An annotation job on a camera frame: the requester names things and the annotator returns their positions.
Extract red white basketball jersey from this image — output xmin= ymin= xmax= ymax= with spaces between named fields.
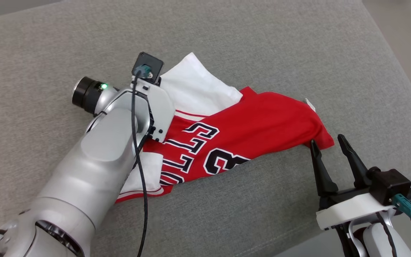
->
xmin=115 ymin=52 xmax=335 ymax=204

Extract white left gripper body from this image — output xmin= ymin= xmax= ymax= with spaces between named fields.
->
xmin=133 ymin=79 xmax=176 ymax=144

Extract black left cable teal connector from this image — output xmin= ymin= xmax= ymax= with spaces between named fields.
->
xmin=131 ymin=64 xmax=153 ymax=257

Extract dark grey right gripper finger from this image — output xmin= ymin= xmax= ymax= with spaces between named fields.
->
xmin=338 ymin=135 xmax=370 ymax=189
xmin=311 ymin=140 xmax=338 ymax=197

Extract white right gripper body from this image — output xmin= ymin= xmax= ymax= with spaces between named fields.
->
xmin=316 ymin=186 xmax=393 ymax=231

